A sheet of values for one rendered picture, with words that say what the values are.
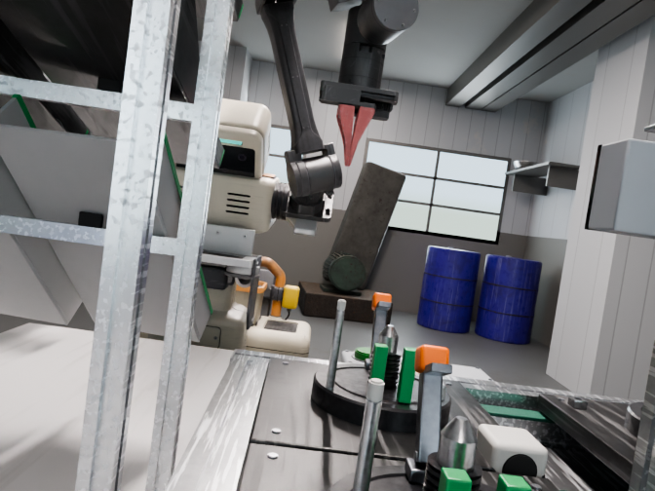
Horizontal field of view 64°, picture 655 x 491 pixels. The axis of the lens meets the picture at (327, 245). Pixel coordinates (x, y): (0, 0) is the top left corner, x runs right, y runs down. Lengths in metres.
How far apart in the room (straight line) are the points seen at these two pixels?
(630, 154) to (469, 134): 7.32
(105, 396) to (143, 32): 0.21
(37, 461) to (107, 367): 0.33
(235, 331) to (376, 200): 5.82
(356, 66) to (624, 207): 0.40
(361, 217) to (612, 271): 3.35
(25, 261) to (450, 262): 6.05
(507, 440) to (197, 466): 0.25
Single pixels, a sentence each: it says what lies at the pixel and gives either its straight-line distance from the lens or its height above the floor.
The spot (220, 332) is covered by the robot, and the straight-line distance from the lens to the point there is 1.26.
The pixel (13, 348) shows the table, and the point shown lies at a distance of 1.05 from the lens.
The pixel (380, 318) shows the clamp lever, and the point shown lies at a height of 1.05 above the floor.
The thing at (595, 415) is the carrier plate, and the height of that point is 0.97.
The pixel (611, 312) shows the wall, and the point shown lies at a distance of 4.72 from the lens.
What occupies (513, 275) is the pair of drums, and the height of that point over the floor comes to 0.80.
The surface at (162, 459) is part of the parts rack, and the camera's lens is 0.54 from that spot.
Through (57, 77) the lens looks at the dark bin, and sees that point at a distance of 0.56.
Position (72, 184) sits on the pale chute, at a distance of 0.50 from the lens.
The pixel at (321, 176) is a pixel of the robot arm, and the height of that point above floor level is 1.23.
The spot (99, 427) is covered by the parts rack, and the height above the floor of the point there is 1.01.
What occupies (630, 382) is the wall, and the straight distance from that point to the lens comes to 4.92.
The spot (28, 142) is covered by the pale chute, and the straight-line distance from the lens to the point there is 0.49.
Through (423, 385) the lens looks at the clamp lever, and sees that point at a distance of 0.37.
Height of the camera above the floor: 1.15
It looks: 3 degrees down
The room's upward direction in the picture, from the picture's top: 8 degrees clockwise
